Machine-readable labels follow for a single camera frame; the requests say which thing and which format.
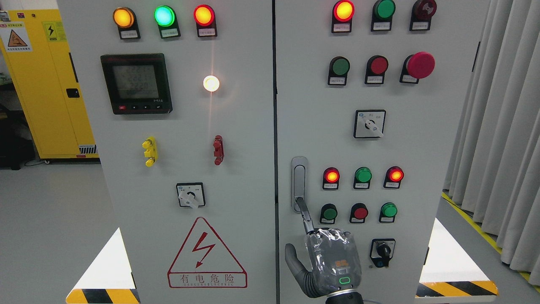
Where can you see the grey robotic right hand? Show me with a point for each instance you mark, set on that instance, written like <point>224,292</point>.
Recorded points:
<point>333,255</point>

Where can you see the silver door swing handle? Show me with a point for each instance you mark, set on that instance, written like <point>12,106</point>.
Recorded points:
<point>298,172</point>

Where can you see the right grey cabinet door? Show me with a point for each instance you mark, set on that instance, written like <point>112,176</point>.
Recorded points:
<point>316,120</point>

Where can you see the grey cabinet door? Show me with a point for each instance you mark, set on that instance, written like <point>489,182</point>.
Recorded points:
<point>316,120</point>
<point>239,193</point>

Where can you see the left grey cabinet door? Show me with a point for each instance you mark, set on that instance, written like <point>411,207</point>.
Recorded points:
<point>239,193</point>

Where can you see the red-orange indicator light left door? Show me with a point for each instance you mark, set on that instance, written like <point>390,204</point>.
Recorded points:
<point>205,21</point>

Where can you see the dark green push button lower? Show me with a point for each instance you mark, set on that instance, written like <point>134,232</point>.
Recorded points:
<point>328,214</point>

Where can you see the red push button lower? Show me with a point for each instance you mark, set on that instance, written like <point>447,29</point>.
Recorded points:
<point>358,213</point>

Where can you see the red push button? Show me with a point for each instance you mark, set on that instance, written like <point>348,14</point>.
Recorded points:
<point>376,67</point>
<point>358,213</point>

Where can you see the bright green push button lower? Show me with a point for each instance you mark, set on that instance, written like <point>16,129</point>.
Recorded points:
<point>388,213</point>

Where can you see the red lit indicator lower left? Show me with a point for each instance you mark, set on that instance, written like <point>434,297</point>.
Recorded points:
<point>330,179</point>

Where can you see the red lit indicator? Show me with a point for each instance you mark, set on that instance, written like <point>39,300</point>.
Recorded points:
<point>342,15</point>
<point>330,179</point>
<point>393,178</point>

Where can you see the green indicator lower middle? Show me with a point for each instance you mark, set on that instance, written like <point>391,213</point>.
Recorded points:
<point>362,178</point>

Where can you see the red lit indicator lower right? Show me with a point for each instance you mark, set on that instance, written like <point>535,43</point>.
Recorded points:
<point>393,178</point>

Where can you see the right striped white robot part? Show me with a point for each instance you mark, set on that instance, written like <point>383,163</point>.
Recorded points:
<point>450,276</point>

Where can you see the striped white robot part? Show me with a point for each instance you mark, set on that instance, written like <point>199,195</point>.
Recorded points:
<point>108,279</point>
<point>450,276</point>

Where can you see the red electric warning triangle sticker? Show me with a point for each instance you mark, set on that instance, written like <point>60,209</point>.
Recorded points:
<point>204,261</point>

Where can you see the red terminal socket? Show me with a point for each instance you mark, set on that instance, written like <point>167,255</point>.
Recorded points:
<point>218,150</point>

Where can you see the grey curtain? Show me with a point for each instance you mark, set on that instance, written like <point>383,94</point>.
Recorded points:
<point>494,171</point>

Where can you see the green push button upper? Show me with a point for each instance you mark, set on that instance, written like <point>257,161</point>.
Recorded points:
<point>338,71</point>

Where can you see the red push button upper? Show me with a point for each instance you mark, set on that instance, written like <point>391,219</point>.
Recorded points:
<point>376,67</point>

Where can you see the red mushroom emergency stop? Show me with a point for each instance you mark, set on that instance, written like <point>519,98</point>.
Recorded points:
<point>417,66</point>

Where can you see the white lit indicator light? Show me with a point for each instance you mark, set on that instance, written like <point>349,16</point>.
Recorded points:
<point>211,83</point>

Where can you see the yellow terminal socket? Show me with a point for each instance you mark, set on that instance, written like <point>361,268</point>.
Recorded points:
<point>150,153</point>

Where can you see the left striped white robot part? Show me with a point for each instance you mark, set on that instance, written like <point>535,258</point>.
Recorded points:
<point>108,279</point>

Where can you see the red lit indicator top right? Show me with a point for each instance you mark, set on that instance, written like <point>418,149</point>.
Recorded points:
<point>342,15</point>

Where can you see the green indicator top right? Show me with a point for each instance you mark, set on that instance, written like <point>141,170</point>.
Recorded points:
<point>382,15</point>

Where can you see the dark red buzzer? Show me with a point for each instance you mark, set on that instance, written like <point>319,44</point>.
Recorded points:
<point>421,15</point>

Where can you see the black digital power meter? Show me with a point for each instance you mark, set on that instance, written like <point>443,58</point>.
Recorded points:
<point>137,83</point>

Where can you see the green lit indicator light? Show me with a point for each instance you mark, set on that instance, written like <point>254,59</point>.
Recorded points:
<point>167,22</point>

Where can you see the orange indicator light top left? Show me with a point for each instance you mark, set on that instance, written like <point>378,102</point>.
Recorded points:
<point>126,21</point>

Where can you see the yellow safety storage cabinet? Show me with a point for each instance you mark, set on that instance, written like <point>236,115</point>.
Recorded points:
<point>39,61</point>

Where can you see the black key selector switch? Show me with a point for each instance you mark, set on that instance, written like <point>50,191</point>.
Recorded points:
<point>382,251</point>

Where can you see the upper right rotary switch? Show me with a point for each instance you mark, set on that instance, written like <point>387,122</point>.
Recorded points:
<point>369,123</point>

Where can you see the left door rotary switch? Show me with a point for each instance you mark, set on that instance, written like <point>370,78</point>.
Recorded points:
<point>191,194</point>

